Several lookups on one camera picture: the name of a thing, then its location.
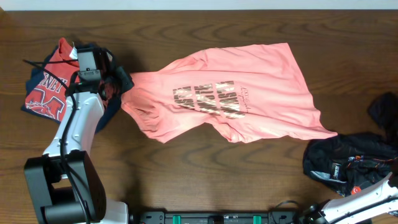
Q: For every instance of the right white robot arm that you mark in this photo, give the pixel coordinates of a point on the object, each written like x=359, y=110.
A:
x=373, y=201

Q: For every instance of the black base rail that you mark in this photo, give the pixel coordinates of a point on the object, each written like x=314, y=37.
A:
x=276, y=215

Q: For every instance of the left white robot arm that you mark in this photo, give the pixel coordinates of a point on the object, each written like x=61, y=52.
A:
x=63, y=184

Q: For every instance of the pink t-shirt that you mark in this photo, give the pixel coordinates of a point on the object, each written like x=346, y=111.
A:
x=246, y=93

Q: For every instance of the black patterned garment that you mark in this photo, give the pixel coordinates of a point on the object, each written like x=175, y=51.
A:
x=349, y=163

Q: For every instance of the red printed folded t-shirt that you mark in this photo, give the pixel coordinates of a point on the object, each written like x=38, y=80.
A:
x=45, y=92

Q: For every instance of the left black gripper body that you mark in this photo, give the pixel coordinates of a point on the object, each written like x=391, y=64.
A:
x=119, y=83

